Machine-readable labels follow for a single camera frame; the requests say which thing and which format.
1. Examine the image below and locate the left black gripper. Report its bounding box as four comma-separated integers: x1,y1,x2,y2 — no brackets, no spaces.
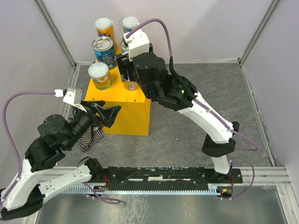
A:
65,99,123,149

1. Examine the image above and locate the orange can white lid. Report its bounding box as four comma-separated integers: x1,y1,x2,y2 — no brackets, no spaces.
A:
123,80,139,91

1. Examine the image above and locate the silver top tin can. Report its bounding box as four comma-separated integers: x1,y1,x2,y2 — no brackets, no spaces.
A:
121,41,129,53

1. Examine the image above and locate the yellow shelf cabinet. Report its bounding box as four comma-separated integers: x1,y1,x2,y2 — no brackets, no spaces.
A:
85,66,151,136

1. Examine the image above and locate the green label can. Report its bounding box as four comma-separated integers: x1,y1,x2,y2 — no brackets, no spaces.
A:
88,62,112,90

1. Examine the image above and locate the teal blue pull-tab can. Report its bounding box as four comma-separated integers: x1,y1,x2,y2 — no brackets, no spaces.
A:
92,36,117,69

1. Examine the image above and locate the blue orange can with spoon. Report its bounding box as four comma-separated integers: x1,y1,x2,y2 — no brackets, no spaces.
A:
122,16,139,34

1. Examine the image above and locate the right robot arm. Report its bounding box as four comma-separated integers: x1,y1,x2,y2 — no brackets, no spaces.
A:
116,52,240,182

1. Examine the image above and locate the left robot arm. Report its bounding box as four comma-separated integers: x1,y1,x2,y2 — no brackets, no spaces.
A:
0,101,121,221

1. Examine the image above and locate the striped black white cloth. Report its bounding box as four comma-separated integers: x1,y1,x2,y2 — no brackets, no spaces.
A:
78,126,103,152

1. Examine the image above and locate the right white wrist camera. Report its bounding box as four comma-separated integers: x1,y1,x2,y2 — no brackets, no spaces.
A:
123,29,150,62

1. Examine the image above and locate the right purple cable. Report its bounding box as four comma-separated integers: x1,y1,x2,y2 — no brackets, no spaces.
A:
125,19,260,199

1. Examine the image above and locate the purple cable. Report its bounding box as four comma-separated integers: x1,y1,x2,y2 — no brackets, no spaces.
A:
0,91,57,208
125,19,260,199

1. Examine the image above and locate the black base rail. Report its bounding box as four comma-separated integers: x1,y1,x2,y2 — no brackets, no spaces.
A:
79,164,243,190

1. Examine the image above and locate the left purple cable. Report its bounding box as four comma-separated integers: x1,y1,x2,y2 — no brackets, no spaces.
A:
0,91,57,208

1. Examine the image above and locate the light blue cable duct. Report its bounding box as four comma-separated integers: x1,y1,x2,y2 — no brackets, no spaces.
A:
63,185,233,196

